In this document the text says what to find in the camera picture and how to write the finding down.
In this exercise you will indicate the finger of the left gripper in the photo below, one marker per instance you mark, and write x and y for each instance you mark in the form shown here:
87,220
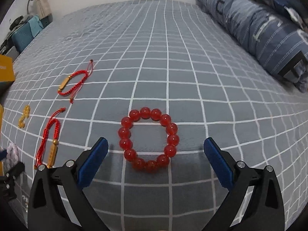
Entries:
15,171

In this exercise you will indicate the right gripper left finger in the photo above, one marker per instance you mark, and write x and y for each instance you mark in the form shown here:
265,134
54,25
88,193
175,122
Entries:
46,210

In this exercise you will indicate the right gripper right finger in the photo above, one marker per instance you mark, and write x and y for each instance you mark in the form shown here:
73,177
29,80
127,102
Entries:
254,199

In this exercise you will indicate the yellow box lid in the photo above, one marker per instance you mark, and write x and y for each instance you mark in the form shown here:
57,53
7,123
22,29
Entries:
6,69

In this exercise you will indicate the teal suitcase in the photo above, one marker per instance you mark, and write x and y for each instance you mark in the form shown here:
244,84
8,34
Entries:
24,35

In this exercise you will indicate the grey checked bed sheet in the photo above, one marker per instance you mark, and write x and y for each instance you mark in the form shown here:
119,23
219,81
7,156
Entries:
103,61

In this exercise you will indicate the blue folded duvet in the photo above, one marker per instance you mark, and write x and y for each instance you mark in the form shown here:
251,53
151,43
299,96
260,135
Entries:
277,43

